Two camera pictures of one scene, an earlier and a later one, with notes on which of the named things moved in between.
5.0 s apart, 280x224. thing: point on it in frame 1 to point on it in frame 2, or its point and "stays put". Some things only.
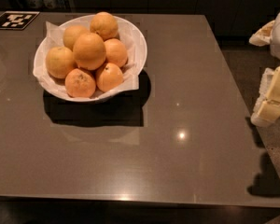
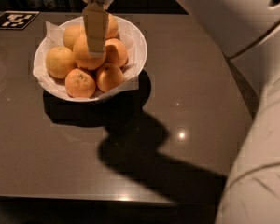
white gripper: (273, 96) to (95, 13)
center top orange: (89, 50) stays put
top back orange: (105, 24) stays put
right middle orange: (116, 51) stays put
